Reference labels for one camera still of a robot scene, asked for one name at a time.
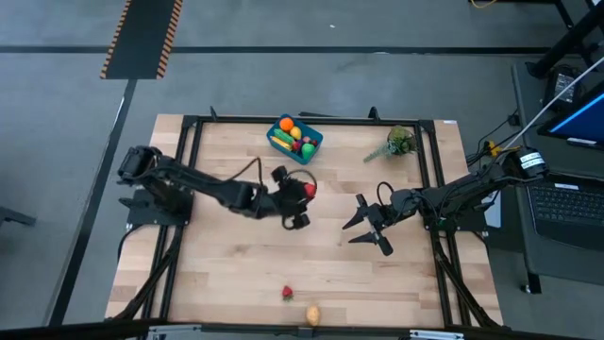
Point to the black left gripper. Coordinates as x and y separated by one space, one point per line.
290 200

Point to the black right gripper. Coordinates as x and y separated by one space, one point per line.
380 215

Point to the red plastic fruit green cap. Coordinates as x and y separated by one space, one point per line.
310 190

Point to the green plastic toy pear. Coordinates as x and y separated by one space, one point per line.
307 150

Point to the red toy strawberry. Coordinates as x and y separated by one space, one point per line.
287 293
296 146

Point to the green toy pea pod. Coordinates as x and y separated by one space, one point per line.
283 136

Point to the yellow plastic toy lemon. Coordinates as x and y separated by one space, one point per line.
296 132

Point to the orange plastic toy tangerine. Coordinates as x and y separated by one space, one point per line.
286 124

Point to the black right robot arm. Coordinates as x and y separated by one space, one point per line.
462 189

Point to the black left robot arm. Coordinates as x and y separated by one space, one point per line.
212 186

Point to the blue plastic container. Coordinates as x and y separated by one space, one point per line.
315 152

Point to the potted succulent plant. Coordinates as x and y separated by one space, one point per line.
398 141

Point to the tan toy bread bun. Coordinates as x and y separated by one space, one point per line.
313 315

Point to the silver aluminium bar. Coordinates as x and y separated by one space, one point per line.
436 335
174 332

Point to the black laptop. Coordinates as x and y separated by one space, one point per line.
566 208
533 264

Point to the black mat orange striped edges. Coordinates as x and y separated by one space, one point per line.
141 38

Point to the black power adapter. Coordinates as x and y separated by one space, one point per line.
561 87

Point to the monitor with blue screen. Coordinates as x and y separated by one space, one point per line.
582 123

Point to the black stand leg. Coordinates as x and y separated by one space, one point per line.
566 42

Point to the dark grey chair leg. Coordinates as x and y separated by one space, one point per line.
14 216

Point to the black aluminium table frame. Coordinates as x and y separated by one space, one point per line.
226 119

